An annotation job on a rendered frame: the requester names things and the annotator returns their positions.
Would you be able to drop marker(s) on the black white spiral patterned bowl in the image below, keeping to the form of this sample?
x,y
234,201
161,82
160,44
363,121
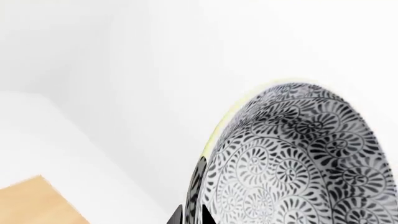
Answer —
x,y
295,163

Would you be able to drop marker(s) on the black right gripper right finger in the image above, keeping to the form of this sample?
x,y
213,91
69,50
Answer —
x,y
207,215

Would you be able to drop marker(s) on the light wooden cabinet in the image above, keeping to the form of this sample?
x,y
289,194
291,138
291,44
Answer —
x,y
34,200

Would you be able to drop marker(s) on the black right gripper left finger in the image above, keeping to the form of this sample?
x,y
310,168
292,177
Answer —
x,y
176,216

